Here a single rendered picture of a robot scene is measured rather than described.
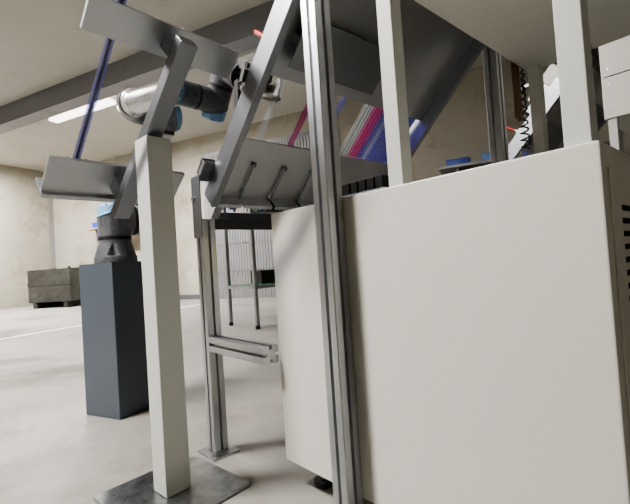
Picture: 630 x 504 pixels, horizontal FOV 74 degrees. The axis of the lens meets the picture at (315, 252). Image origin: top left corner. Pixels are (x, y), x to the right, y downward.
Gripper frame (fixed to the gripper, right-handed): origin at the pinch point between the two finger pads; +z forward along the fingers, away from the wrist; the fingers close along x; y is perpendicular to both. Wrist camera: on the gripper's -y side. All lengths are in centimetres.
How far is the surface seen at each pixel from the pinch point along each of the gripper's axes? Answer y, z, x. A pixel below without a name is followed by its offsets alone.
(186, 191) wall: -243, -563, 252
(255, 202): -30.5, -3.2, 5.1
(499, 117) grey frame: 15, 29, 60
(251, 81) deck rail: 3.3, 3.7, -10.0
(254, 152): -14.9, -1.6, -0.8
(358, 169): -15.3, -1.8, 42.4
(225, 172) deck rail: -20.7, 1.1, -9.8
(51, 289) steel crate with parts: -470, -626, 69
